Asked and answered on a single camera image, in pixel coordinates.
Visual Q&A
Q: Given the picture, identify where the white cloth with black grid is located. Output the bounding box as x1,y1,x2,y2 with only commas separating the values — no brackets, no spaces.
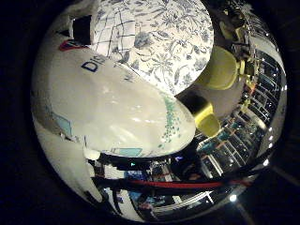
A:
90,7,137,59

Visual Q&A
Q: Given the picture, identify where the yellow-green chair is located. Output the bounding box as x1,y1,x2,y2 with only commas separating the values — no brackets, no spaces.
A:
178,93,222,139
196,46,241,92

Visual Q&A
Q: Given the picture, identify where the blue floral white tablecloth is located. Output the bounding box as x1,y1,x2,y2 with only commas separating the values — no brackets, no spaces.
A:
90,0,216,97

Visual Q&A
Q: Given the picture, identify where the dark shelving rack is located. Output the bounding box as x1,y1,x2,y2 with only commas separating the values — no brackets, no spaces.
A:
200,37,286,177

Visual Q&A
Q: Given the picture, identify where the red cable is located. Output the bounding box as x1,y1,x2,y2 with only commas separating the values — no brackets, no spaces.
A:
93,177,252,190

